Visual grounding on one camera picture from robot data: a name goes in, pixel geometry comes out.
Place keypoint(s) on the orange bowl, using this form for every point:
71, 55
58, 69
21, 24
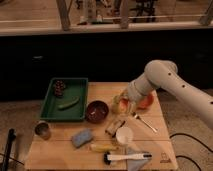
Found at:
146, 102

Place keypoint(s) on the dark red bowl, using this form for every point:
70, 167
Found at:
96, 112

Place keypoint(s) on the grey cloth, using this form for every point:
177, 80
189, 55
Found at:
136, 165

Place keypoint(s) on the yellow banana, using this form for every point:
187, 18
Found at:
102, 148

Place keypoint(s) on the brown wooden block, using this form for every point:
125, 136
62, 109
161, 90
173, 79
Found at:
114, 125

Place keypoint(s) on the metal cup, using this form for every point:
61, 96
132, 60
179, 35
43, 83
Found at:
42, 130

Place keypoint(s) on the silver fork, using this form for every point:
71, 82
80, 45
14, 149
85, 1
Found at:
136, 116

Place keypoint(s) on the white handled brush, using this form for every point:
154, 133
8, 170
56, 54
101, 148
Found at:
108, 158

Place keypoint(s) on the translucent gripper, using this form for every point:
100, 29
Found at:
131, 106

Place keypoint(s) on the red yellow apple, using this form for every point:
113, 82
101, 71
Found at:
123, 105

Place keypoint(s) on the green plastic cup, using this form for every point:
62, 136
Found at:
115, 105

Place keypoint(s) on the black pole stand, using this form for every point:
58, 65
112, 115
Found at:
11, 137

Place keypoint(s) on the white paper cup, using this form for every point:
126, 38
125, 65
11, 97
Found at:
124, 135

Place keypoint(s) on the green plastic tray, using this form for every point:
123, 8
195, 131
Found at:
75, 87

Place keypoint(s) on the green cucumber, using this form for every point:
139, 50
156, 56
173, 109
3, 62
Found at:
68, 104

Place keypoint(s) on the blue sponge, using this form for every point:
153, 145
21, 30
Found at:
82, 138

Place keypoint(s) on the dark grape bunch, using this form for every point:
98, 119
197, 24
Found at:
59, 86

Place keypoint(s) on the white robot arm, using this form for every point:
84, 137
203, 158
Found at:
163, 74

